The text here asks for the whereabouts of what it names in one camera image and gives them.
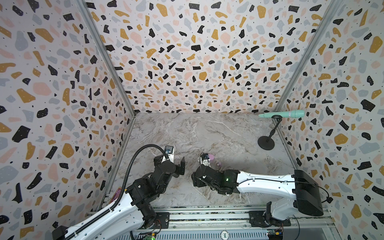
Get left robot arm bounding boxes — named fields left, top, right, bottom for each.
left=52, top=158, right=186, bottom=240

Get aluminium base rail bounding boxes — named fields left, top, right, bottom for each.
left=115, top=205, right=341, bottom=240

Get colourful packet at wall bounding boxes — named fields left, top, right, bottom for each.
left=110, top=188, right=122, bottom=203

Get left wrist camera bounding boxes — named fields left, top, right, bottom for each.
left=165, top=146, right=174, bottom=163

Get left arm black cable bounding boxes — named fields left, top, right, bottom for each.
left=59, top=143, right=169, bottom=240

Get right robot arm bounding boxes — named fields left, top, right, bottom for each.
left=191, top=165, right=324, bottom=221

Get mint green microphone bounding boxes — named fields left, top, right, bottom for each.
left=258, top=110, right=306, bottom=119

